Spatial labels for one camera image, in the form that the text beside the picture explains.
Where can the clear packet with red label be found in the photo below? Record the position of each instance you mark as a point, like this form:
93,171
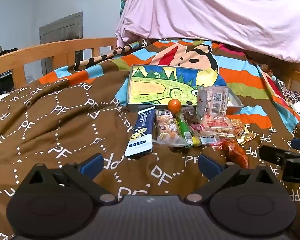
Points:
215,100

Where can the black crate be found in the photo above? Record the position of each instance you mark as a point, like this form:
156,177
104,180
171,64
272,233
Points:
0,85

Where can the yellow snack packet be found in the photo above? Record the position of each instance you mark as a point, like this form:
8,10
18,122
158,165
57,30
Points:
205,140

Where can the orange tangerine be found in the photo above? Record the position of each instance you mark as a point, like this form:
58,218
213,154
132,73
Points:
174,105

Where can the orange red meat packet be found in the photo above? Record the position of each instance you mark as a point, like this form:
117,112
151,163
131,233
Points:
235,152

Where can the metal box with dinosaur drawing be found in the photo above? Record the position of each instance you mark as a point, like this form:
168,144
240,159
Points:
150,87

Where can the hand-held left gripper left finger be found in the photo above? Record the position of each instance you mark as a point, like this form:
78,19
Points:
90,163

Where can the grey door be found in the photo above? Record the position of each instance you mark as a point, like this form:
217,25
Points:
62,27

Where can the clear nut bar packet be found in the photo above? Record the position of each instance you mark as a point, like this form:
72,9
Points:
166,127

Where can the wooden bed rail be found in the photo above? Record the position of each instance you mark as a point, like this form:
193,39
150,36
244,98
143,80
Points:
52,48

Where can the dark plum packet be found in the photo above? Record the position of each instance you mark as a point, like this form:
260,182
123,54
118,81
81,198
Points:
188,116

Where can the rice cracker packet red print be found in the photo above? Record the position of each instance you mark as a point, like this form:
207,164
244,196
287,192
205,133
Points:
217,125

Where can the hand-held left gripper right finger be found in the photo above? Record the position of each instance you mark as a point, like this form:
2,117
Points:
210,163

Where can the green patterned cloth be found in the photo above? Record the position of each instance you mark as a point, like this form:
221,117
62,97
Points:
125,0

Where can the brown striped pole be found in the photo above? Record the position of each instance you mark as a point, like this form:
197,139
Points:
102,57

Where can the blue snack packet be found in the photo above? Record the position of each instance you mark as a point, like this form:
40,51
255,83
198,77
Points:
140,135

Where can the green stick packet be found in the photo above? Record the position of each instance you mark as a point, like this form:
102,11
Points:
185,130

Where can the pink bed sheet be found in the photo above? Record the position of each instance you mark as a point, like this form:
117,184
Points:
215,12

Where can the gold foil packet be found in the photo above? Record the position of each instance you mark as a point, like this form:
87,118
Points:
243,135

